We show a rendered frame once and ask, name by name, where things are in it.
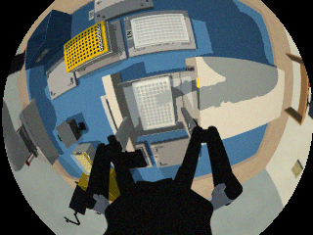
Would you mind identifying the yellow open-top bin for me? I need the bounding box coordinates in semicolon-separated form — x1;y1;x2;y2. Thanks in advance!
78;168;120;202

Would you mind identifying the blue open-top bin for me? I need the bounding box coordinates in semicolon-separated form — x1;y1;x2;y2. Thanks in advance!
25;10;72;70

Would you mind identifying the blue bench mat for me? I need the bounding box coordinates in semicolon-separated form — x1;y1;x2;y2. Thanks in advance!
25;0;274;183

